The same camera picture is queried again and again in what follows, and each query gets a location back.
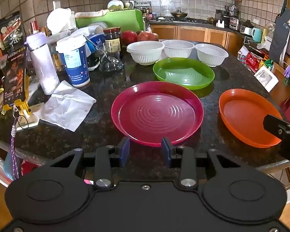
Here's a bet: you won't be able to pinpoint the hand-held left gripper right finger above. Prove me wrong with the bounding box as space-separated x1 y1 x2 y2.
161 137 242 190

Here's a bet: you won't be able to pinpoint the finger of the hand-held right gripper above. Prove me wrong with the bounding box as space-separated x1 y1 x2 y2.
263 114 290 139

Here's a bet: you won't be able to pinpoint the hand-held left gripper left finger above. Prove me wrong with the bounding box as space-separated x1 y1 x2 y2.
49 137 130 190

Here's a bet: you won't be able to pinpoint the orange plastic plate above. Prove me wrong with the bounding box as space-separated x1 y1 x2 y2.
219 89 284 148

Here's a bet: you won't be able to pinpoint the magenta plastic plate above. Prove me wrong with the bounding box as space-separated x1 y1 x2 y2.
111 82 205 147

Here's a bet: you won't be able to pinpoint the green plastic plate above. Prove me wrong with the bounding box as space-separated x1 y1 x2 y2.
153 57 215 90

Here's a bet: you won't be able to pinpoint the small white ribbed bowl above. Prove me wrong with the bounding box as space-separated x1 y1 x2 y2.
195 43 229 67

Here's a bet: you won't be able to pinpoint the large white ribbed bowl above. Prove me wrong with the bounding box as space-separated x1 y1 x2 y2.
126 41 165 66

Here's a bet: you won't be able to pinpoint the medium white ribbed bowl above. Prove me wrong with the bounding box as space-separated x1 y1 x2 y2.
161 40 195 59

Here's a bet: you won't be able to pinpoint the tall wooden cupboard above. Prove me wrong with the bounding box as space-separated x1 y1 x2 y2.
271 0 290 107

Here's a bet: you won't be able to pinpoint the white window box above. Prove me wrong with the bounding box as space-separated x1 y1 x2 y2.
254 65 279 93

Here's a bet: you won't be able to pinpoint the red packets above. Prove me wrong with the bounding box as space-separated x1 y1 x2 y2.
244 51 266 73

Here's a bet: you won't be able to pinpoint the crumpled white paper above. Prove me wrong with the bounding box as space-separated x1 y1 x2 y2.
32 80 97 132

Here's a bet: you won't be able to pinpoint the patterned paper bag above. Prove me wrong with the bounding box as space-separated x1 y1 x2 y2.
237 45 249 62

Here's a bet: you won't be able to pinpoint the clear glass jar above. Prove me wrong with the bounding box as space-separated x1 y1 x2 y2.
97 49 124 73

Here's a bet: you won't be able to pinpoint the black apron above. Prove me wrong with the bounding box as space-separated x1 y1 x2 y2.
269 0 290 66

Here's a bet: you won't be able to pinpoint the teal mug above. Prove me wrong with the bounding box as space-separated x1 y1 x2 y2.
252 27 263 43

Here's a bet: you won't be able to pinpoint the clear plastic oil jug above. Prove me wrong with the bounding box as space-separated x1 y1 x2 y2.
262 22 276 44

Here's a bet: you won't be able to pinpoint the blue paper cup white lid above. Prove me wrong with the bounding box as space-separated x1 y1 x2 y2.
56 34 91 88

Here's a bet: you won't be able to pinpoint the dark sauce jar red lid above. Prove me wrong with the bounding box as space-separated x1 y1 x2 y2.
103 27 122 58

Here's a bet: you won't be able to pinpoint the yellow phone stand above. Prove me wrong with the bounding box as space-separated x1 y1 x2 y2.
0 75 33 116

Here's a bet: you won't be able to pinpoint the blue tissue pack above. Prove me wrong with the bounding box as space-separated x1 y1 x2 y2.
86 32 107 54

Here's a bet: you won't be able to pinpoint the dark red apple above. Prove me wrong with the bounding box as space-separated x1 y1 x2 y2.
121 30 138 46

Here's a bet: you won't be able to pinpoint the white bottle purple cap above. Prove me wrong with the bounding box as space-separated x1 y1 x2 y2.
26 31 60 95

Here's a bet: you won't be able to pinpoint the black coffee machine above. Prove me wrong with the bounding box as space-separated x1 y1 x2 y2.
215 9 230 27

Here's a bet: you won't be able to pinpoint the wooden base cabinets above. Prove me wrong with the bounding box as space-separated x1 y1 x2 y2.
148 24 244 51

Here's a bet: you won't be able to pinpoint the clear plastic container stack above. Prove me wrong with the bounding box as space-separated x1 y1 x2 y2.
87 21 109 35

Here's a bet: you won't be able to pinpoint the green cutting board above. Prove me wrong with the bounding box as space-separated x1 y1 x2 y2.
75 9 145 33

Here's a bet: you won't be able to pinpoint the wok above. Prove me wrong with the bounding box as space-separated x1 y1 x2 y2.
170 10 189 18

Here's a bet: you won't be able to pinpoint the spice rack with bottles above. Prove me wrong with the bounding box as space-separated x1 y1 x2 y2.
135 1 151 17

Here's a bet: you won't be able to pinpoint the white plastic bag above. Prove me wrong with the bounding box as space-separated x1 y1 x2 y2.
46 8 76 35

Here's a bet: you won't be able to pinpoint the dish rack with dishes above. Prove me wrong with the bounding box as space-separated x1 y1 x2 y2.
107 0 136 10

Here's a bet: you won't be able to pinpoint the black printed snack packet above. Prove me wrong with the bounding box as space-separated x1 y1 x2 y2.
0 11 25 51

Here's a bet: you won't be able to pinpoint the purple lanyard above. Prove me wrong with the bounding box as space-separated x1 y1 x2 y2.
11 109 21 180

